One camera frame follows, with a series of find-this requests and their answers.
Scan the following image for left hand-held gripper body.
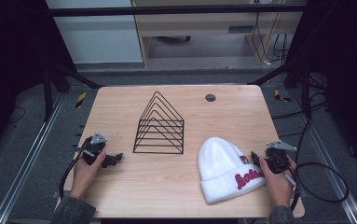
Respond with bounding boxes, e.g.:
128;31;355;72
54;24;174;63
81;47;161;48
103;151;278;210
82;132;109;166

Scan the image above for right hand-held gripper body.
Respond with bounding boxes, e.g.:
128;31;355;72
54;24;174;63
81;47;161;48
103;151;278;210
264;139;298;175

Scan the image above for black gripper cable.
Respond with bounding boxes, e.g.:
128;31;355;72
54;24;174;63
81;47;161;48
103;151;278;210
58;148;89;201
286;161;350;213

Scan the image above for black horizontal frame bar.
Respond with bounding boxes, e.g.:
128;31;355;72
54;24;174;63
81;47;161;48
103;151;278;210
47;4;308;18

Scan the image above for black metal stand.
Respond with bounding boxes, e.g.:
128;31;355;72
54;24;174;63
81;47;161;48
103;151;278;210
247;59;312;119
42;60;104;123

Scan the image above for person's right hand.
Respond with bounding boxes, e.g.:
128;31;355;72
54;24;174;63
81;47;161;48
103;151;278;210
258;155;297;208

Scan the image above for white cabinet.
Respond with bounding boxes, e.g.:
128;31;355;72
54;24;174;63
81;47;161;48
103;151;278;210
45;0;144;65

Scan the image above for aluminium floor rail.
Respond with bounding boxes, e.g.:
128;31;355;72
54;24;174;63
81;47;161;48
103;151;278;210
0;92;66;224
291;90;357;224

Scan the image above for white knit beanie hat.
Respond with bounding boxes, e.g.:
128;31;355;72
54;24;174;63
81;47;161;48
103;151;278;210
197;136;268;206

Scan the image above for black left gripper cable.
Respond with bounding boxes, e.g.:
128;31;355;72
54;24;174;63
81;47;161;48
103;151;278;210
58;148;89;201

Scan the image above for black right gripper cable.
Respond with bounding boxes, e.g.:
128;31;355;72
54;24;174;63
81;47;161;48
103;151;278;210
286;161;350;213

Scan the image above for yellow black tape marker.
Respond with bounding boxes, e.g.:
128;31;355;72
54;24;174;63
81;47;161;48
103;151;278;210
75;91;88;109
273;89;292;104

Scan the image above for black wire file rack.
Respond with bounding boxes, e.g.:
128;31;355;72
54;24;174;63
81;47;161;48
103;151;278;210
131;91;185;156

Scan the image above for black floor cables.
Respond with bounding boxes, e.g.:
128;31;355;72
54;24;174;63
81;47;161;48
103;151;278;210
270;73;329;139

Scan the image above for person's left hand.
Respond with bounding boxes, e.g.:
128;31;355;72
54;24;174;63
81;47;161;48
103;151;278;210
69;150;107;201

